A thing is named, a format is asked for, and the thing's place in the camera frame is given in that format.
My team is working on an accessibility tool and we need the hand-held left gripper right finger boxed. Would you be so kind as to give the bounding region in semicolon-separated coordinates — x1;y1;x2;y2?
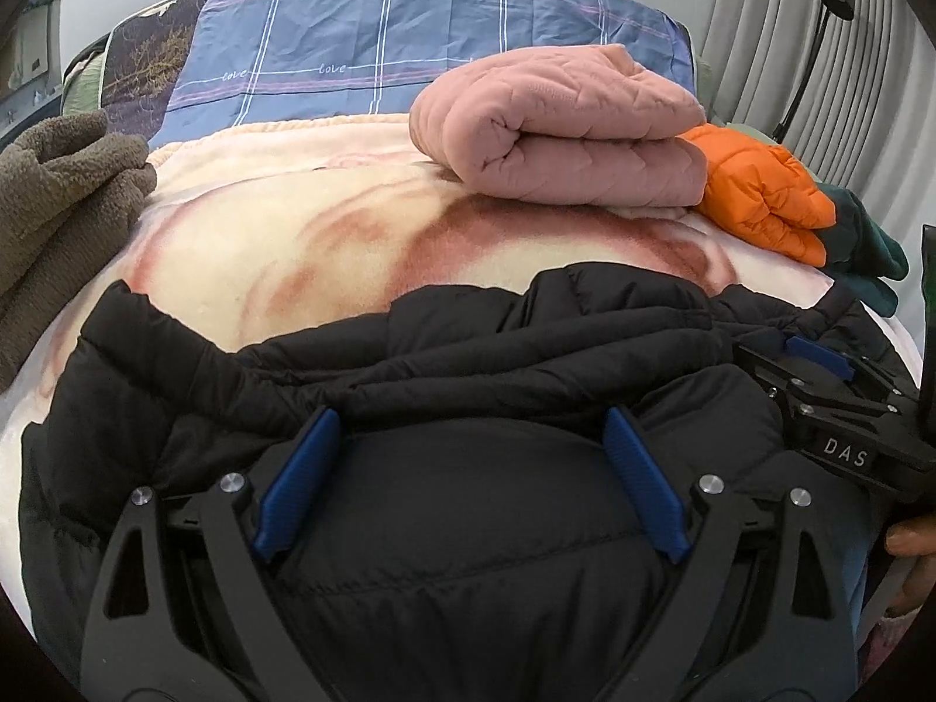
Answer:
601;405;858;702

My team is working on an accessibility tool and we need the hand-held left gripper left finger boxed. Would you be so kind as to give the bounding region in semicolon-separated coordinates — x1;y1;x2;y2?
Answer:
79;407;343;702

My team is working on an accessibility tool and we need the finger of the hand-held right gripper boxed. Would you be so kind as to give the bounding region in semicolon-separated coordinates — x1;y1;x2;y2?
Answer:
731;342;814;418
782;335;918;405

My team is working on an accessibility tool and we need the black puffer jacket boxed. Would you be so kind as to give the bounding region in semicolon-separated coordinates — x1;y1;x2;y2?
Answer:
18;263;924;702

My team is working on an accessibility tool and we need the person's right hand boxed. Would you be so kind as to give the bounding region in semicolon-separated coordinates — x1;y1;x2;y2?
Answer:
883;518;936;617

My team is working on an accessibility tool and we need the dark green garment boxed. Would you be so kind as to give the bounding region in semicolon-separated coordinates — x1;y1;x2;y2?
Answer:
813;183;912;317

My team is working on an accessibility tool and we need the orange puffer jacket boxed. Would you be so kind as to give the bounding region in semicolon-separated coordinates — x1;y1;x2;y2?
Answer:
679;123;839;269

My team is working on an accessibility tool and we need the cream pink printed blanket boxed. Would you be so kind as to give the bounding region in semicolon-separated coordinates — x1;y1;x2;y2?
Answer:
0;113;924;601

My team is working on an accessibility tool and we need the pink quilted jacket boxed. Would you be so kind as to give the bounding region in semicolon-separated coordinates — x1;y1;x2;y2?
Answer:
407;44;712;210

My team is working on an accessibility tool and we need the white pleated curtain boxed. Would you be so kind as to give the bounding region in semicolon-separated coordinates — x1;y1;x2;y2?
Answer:
694;0;936;235

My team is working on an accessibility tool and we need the brown fleece garment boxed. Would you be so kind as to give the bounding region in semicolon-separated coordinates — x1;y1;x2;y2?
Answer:
0;111;159;390

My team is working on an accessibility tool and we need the blue plaid pillow cover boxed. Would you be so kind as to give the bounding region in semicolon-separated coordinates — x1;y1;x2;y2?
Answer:
150;0;697;153

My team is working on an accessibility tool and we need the dark branch-print quilt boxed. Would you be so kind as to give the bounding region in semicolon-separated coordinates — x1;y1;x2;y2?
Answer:
98;0;215;134

